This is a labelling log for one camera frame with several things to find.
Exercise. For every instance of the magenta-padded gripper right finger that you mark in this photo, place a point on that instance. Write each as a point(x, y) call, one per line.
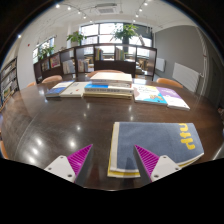
point(163, 167)

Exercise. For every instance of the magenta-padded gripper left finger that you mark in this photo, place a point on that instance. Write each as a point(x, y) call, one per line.
point(62, 166)

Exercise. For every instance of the grey towel with yellow print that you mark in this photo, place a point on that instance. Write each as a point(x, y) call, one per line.
point(150, 140)

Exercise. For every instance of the purple and white book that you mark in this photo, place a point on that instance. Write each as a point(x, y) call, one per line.
point(173, 98)

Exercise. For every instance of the white book with colourful picture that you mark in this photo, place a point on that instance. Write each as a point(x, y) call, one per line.
point(148, 94)

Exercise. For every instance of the blue cover book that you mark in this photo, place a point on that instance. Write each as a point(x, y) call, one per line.
point(57, 90)

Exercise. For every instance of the thin white book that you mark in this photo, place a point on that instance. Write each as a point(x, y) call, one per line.
point(75, 90)

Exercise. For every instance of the flat yellowish book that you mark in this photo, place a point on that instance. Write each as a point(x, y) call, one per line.
point(106, 95)

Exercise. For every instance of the orange chairs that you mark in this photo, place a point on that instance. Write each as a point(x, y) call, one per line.
point(51, 79)

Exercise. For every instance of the blue and white book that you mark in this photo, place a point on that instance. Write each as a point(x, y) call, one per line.
point(106, 88)

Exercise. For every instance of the large white radiator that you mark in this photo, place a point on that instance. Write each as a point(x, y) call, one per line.
point(186, 76)

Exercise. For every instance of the small white radiator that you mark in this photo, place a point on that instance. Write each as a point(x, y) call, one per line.
point(160, 64)

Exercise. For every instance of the curved dark shelf unit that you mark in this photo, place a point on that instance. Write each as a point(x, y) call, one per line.
point(113, 66)

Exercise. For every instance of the potted plant by window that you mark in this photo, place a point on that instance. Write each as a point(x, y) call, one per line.
point(46, 51)

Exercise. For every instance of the small potted plant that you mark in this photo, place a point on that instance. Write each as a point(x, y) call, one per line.
point(76, 36)

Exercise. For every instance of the large potted plant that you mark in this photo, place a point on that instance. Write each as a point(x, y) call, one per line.
point(126, 32)

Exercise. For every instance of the ceiling spotlights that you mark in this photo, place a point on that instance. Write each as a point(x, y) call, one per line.
point(57, 6)

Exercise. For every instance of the ceiling air conditioner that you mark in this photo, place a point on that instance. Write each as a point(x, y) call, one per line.
point(106, 9)

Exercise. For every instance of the wall bookshelf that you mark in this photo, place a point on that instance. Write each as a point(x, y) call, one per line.
point(8, 81)

